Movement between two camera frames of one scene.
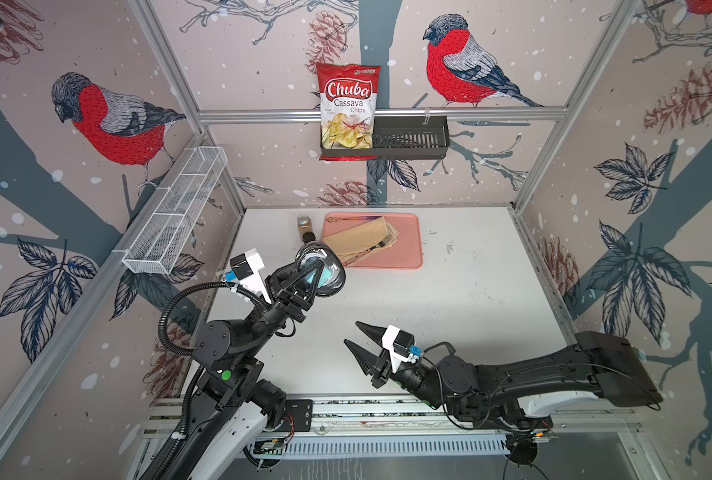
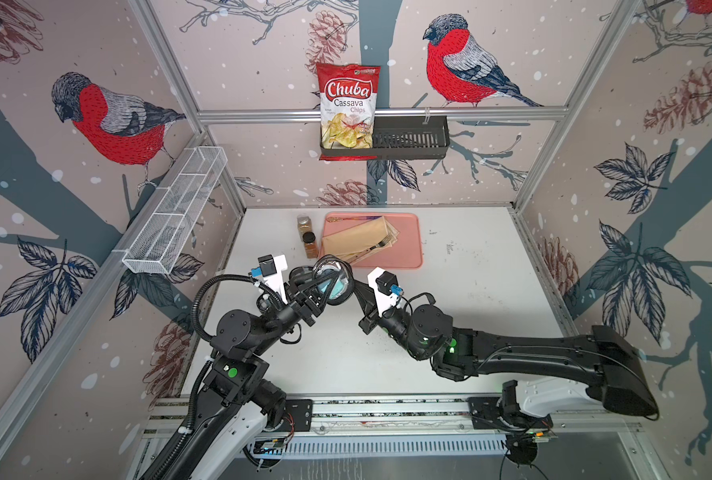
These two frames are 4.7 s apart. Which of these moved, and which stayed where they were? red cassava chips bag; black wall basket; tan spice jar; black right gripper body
Moved: black right gripper body
Stayed: tan spice jar; black wall basket; red cassava chips bag
